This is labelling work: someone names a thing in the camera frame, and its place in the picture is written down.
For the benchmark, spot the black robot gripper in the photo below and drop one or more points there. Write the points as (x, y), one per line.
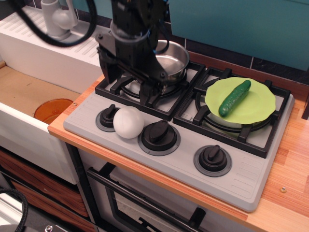
(135, 56)

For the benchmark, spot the white toy mushroom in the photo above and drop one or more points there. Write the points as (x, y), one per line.
(128, 122)

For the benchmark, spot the green toy pickle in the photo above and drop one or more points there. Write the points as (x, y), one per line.
(236, 96)

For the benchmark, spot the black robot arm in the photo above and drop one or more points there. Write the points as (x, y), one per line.
(134, 18)

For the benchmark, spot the black left stove knob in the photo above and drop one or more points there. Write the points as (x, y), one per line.
(104, 119)

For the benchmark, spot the black stove knob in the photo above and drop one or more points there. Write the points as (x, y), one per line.
(212, 161)
(104, 119)
(159, 138)

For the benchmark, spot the stainless steel pot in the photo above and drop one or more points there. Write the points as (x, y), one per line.
(174, 60)

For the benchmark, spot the black middle stove knob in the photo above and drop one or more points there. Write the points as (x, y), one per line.
(159, 138)

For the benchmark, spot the grey toy stove top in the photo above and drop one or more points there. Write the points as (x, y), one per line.
(183, 135)

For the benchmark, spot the black right stove knob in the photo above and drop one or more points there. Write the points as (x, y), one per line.
(212, 161)

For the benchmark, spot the lime green plate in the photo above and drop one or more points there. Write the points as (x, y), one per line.
(257, 106)

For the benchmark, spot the black left burner grate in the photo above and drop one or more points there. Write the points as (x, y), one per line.
(125, 90)

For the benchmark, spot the black burner grate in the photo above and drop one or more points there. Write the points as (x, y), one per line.
(255, 138)
(125, 90)

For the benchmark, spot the white toy sink unit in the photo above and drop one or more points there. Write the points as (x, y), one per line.
(31, 73)

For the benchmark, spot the grey toy faucet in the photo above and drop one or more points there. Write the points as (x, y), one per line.
(58, 22)

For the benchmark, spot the toy oven door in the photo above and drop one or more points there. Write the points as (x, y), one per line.
(134, 204)

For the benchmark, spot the wooden drawer front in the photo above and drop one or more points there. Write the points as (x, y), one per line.
(54, 196)

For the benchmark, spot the black right burner grate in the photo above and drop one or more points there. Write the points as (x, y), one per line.
(255, 138)

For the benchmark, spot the brass countertop screw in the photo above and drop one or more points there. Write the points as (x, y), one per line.
(283, 189)

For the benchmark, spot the black oven door handle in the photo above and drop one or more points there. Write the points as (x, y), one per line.
(191, 226)

